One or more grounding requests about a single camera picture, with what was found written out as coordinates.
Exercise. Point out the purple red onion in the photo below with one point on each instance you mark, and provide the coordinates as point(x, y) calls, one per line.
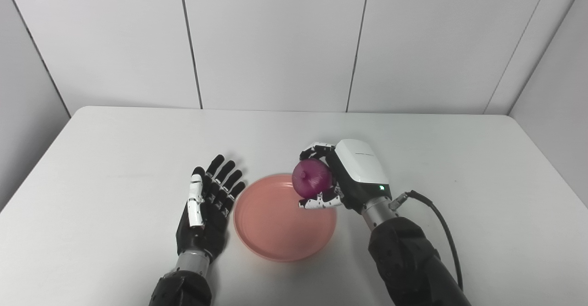
point(312, 179)

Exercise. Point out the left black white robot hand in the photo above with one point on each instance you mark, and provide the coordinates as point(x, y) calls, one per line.
point(209, 225)

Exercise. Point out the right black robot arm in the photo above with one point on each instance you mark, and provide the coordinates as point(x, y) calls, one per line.
point(409, 264)

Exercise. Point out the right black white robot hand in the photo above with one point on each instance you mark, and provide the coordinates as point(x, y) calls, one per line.
point(363, 172)

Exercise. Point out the pink round plate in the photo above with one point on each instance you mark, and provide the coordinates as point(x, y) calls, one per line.
point(275, 232)

